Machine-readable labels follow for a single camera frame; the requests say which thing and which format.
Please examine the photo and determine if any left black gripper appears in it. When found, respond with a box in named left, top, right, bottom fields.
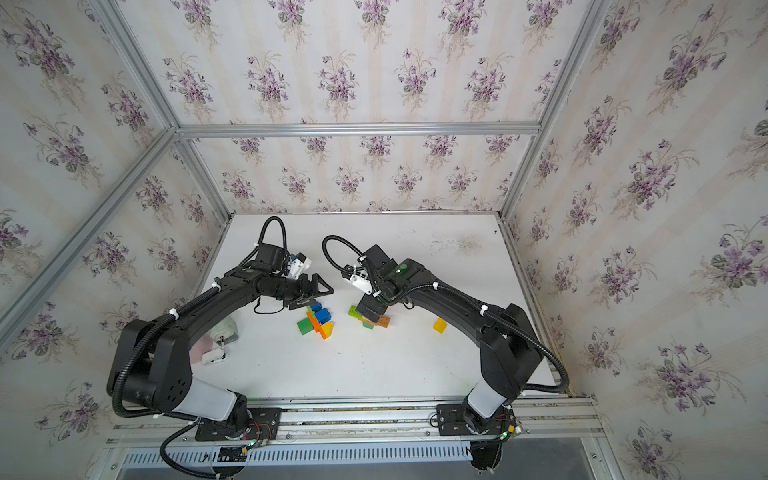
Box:
left=266, top=273, right=332, bottom=309

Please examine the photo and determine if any lime green plate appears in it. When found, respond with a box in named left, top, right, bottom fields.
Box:
left=348, top=305, right=364, bottom=320

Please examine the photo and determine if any blue square lego brick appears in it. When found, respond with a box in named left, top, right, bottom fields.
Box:
left=315, top=309, right=331, bottom=325

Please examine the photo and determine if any small green lego brick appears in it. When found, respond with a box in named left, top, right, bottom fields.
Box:
left=297, top=318, right=315, bottom=335

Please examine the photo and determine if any orange long lego brick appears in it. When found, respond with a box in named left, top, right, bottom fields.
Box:
left=307, top=309, right=323, bottom=338

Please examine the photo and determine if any yellow sloped lego brick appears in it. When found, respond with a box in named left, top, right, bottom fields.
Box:
left=321, top=322, right=334, bottom=340

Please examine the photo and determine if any yellow lego brick hidden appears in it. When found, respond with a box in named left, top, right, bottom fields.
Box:
left=433, top=318, right=447, bottom=334

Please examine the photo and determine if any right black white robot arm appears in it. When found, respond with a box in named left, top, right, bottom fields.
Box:
left=330, top=245, right=570, bottom=472

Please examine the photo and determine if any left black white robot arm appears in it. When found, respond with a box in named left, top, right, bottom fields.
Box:
left=106, top=239, right=334, bottom=479

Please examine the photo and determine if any white small device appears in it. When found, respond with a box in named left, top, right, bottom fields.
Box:
left=201, top=316, right=239, bottom=365

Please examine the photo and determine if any pink pen cup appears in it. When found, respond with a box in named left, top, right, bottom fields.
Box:
left=189, top=334, right=217, bottom=364

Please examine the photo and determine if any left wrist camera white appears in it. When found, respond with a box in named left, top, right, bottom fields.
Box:
left=287, top=253, right=312, bottom=280

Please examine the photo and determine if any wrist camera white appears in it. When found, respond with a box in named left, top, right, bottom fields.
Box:
left=341, top=265, right=373, bottom=295
left=287, top=253, right=312, bottom=280

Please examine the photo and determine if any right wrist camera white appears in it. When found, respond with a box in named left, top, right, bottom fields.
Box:
left=341, top=265, right=373, bottom=295

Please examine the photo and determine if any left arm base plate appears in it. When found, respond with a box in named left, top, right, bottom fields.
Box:
left=195, top=407, right=283, bottom=442

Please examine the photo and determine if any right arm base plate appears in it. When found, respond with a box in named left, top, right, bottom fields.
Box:
left=431, top=403, right=515, bottom=437

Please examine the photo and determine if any aluminium front rail frame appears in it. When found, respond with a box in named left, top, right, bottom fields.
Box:
left=89, top=394, right=625, bottom=480

